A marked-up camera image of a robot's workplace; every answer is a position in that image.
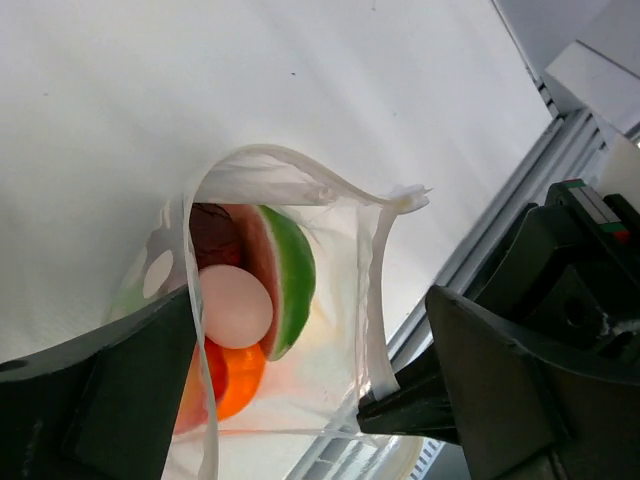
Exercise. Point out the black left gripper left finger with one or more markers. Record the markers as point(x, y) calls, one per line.
point(102, 405)

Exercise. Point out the clear zip top bag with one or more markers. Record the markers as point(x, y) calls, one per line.
point(316, 243)

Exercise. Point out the light green toy starfruit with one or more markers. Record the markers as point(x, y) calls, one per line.
point(129, 301)

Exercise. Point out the dark red toy apple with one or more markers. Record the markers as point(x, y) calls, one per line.
point(215, 237)

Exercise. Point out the toy watermelon slice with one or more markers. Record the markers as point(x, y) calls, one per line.
point(278, 253)

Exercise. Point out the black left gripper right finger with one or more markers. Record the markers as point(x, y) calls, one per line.
point(528, 407)

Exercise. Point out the orange toy orange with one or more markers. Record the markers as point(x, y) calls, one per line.
point(236, 375)

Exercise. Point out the pink toy egg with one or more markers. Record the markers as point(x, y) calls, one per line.
point(237, 308)

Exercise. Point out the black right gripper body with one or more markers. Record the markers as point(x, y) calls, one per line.
point(568, 268)

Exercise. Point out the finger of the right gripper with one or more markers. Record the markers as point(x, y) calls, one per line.
point(421, 407)

